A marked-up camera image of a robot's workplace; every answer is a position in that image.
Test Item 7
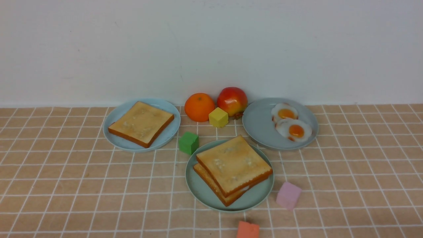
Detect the orange fruit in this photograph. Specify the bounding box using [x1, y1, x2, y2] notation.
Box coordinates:
[184, 93, 215, 122]

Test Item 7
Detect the yellow cube block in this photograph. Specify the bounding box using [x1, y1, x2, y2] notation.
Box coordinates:
[209, 107, 229, 128]

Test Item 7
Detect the pink cube block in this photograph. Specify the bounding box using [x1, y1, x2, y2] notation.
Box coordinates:
[276, 182, 302, 211]

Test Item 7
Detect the light blue bread plate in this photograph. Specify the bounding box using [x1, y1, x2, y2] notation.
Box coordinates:
[103, 98, 181, 153]

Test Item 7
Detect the light blue egg plate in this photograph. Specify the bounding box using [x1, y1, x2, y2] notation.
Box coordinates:
[242, 98, 319, 151]

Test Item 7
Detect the light green center plate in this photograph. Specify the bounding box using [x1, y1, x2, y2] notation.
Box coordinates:
[185, 139, 275, 213]

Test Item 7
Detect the red apple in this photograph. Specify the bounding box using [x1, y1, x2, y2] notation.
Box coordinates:
[216, 87, 248, 120]

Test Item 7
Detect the green cube block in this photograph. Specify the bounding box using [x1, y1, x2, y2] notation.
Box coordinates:
[178, 132, 199, 155]

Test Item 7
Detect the toast slice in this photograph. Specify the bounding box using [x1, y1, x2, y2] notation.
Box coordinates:
[196, 136, 273, 197]
[106, 101, 175, 148]
[193, 164, 267, 207]

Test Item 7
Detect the fried egg back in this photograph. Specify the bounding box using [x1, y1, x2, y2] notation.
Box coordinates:
[271, 103, 298, 124]

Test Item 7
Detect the red orange cube block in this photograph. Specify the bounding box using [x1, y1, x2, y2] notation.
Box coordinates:
[237, 220, 260, 238]

